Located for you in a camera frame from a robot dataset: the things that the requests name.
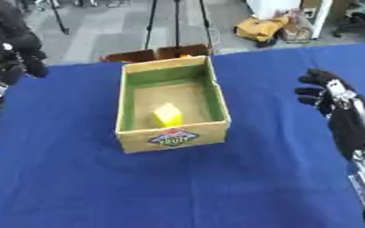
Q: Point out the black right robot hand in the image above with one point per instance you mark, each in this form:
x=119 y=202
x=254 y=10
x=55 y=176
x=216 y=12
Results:
x=341 y=115

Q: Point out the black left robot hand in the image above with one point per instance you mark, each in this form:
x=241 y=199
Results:
x=6 y=44

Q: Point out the tan cardboard box green inside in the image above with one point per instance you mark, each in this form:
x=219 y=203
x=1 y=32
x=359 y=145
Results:
x=172 y=139

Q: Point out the black tripod leg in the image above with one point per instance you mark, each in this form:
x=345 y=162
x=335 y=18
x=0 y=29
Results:
x=58 y=16

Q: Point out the black office chair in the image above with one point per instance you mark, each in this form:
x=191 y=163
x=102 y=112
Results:
x=358 y=17

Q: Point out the white cabinet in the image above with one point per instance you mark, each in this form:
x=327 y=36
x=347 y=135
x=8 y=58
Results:
x=289 y=13

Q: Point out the yellow bag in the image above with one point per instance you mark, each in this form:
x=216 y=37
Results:
x=262 y=28

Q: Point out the brown cardboard flap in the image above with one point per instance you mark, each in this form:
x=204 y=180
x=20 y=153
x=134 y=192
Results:
x=157 y=53

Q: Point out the black tripod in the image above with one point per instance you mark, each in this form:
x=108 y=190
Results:
x=176 y=22

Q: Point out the yellow block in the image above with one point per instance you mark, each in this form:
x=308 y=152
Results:
x=168 y=116

